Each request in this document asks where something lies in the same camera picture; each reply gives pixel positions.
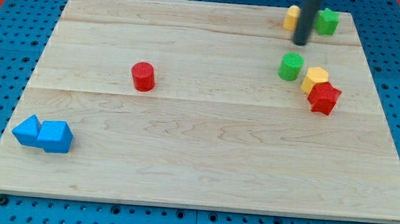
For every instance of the red cylinder block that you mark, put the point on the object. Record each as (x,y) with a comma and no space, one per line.
(143,76)

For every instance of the wooden board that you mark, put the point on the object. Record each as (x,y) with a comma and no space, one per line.
(219,131)

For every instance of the red star block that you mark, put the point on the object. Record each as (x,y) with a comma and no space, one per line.
(323,98)

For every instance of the green star block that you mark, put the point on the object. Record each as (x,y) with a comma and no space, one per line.
(326,22)

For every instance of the yellow hexagon block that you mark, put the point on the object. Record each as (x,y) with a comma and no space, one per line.
(314,75)

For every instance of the blue cube block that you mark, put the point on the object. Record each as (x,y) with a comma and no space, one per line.
(55,137)

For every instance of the blue triangle block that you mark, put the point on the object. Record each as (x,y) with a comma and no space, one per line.
(27,131)

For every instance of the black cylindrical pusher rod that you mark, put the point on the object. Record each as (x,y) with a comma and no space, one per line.
(309,9)

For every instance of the yellow heart block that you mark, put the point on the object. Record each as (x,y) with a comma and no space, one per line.
(291,18)

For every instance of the green cylinder block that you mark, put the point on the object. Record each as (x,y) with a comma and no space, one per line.
(291,65)

